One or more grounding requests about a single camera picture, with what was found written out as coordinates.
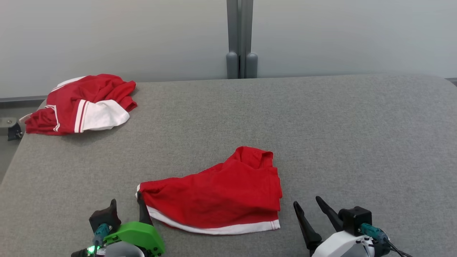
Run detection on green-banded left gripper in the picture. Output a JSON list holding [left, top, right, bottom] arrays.
[[71, 193, 165, 257]]

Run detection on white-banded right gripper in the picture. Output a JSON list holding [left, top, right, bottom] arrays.
[[293, 196, 375, 257]]

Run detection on red shorts with white trim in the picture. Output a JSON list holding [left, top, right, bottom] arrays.
[[136, 146, 283, 235]]

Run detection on red jersey with white sleeves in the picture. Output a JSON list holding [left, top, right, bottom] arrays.
[[20, 74, 138, 135]]

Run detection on black clamp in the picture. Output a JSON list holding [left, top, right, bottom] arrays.
[[7, 121, 24, 141]]

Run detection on left camera cable teal plug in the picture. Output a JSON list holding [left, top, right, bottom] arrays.
[[92, 223, 112, 257]]

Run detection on camera cable teal plug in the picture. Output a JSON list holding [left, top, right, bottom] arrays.
[[360, 223, 415, 257], [92, 223, 112, 257]]

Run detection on right camera cable teal plug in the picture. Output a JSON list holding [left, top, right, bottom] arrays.
[[360, 223, 415, 257]]

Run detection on grey rounded post bumper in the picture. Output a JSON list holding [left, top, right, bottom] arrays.
[[226, 52, 239, 79], [245, 53, 258, 78]]

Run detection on grey vertical frame post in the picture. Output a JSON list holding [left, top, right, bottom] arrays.
[[227, 0, 254, 79]]

